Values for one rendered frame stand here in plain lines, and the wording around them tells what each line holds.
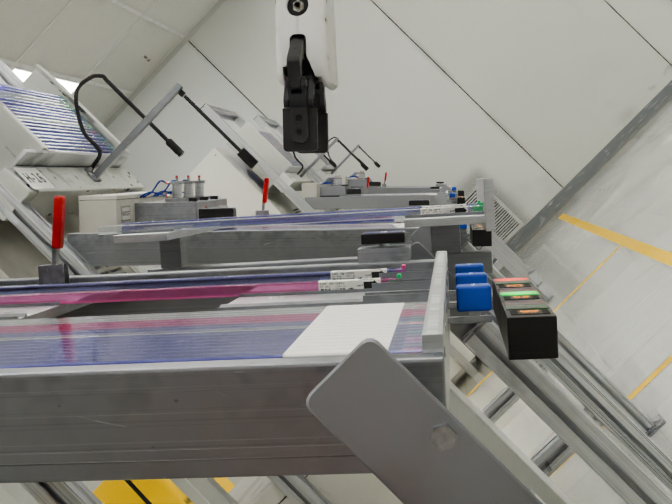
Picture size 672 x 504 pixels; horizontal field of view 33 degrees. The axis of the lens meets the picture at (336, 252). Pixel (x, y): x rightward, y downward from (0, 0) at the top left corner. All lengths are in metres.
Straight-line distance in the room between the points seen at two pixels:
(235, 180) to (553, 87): 3.66
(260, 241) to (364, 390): 1.53
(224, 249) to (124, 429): 1.47
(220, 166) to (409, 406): 5.17
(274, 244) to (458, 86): 6.70
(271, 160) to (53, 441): 5.16
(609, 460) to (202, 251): 1.00
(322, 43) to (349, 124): 7.68
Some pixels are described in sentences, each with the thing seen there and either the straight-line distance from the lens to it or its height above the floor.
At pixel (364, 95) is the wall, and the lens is 8.73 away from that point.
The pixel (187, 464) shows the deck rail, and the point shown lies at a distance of 0.63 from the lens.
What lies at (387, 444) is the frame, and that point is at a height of 0.71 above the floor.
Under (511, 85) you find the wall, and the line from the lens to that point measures 8.72.
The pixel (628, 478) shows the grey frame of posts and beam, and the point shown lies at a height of 0.39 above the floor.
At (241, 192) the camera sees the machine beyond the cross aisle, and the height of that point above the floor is 1.47.
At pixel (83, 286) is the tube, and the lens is 1.26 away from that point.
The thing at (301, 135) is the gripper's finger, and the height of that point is 0.91.
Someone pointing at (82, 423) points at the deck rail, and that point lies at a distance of 0.64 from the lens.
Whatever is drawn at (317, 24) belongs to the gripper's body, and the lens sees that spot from 1.05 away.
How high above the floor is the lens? 0.79
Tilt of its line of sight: 1 degrees up
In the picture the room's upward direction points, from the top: 45 degrees counter-clockwise
